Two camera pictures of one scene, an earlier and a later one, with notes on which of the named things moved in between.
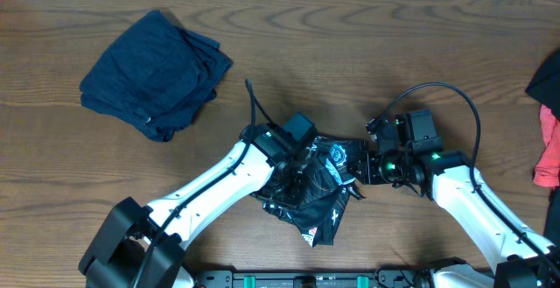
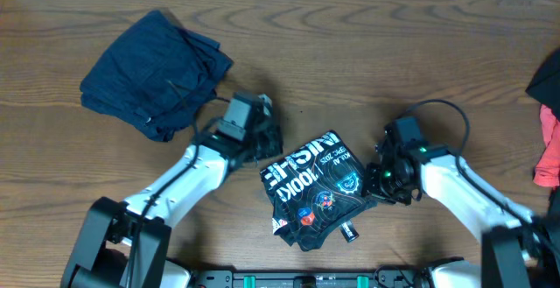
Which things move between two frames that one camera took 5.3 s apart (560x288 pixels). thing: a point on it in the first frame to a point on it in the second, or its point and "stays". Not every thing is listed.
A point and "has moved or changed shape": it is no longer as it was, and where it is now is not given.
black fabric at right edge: [544, 86] stays
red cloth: [547, 172] stays
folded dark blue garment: [156, 73] stays
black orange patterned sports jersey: [318, 218] has moved or changed shape
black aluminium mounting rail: [381, 278] stays
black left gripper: [300, 186] to [272, 133]
